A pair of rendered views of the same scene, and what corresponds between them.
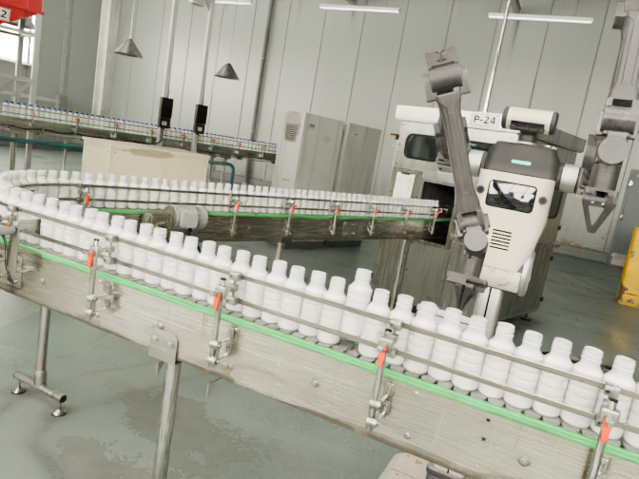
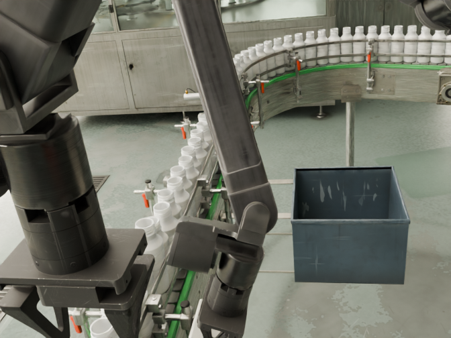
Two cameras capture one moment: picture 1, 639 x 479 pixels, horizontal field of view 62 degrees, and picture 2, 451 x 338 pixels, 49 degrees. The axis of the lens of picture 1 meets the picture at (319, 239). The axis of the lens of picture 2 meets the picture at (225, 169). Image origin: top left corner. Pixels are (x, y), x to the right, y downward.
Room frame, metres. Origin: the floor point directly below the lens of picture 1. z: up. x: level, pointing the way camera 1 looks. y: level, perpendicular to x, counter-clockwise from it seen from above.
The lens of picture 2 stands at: (1.28, -0.94, 1.71)
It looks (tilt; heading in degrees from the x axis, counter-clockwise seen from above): 27 degrees down; 78
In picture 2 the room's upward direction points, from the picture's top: 7 degrees counter-clockwise
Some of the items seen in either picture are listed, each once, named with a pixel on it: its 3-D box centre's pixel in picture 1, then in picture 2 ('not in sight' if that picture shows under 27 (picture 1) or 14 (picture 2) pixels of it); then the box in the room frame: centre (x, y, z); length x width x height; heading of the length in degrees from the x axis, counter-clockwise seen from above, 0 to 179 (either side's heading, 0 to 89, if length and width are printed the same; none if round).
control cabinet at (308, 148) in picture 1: (303, 180); not in sight; (7.79, 0.37, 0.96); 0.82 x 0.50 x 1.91; 138
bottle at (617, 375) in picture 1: (614, 396); not in sight; (1.04, -0.65, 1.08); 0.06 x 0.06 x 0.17
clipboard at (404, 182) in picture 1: (402, 187); not in sight; (5.28, -0.72, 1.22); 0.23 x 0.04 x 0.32; 48
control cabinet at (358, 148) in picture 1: (343, 183); not in sight; (8.46, -0.23, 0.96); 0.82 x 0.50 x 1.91; 138
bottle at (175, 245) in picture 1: (173, 259); (205, 147); (1.52, 0.41, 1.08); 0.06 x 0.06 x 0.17
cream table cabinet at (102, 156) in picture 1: (142, 202); not in sight; (5.53, 1.89, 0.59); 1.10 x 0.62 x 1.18; 138
